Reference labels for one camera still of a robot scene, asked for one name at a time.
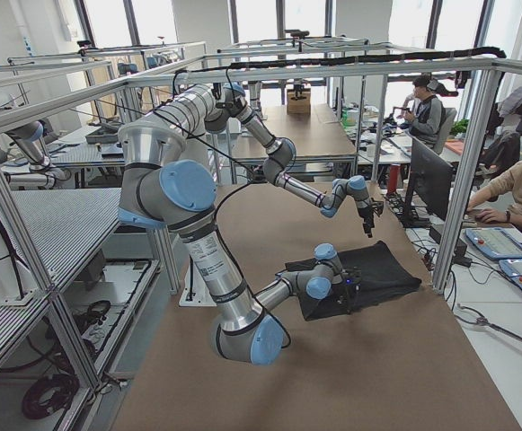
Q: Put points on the person in white shirt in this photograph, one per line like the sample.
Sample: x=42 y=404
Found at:
x=521 y=188

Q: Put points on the black graphic t-shirt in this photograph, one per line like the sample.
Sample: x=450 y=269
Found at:
x=368 y=274

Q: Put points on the blue teach pendant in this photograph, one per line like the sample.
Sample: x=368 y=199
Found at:
x=495 y=243

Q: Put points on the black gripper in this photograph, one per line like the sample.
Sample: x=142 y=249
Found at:
x=345 y=297
x=365 y=213

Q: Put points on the seated person dark jacket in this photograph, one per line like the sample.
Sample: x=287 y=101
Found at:
x=431 y=122

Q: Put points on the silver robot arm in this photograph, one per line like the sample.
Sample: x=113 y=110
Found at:
x=228 y=101
x=160 y=190

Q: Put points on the striped aluminium frame table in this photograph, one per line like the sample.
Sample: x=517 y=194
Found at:
x=55 y=233

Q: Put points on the black computer monitor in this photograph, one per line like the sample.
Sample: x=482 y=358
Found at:
x=430 y=177

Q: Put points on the cardboard box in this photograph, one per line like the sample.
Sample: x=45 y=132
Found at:
x=298 y=102

